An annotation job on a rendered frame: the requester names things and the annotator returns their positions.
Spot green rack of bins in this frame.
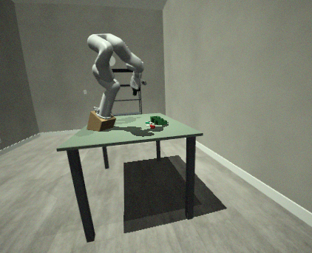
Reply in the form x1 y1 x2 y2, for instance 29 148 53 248
150 116 167 125

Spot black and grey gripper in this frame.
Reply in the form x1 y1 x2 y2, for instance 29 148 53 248
130 76 142 95

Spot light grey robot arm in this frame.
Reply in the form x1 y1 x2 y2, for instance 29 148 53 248
87 34 144 119

